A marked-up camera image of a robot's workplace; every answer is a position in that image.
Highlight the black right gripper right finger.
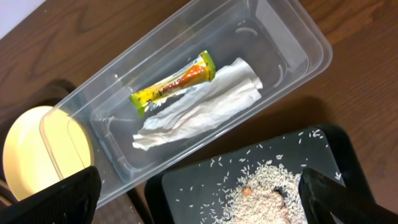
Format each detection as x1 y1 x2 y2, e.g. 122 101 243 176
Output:
298 168 397 223

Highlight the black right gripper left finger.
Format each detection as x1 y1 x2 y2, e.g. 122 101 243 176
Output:
1 166 101 224

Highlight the yellow round plate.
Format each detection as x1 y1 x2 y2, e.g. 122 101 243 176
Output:
2 106 95 201

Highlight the pile of rice waste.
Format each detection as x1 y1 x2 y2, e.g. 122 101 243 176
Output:
174 129 343 224

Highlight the black waste tray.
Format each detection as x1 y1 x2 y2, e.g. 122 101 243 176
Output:
144 123 376 224

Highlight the clear plastic waste bin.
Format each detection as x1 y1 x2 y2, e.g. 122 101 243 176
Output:
40 0 333 205

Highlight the white crumpled napkin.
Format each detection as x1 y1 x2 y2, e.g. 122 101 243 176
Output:
132 58 263 151

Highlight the yellow orange snack wrapper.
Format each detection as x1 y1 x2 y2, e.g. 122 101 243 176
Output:
129 50 216 116

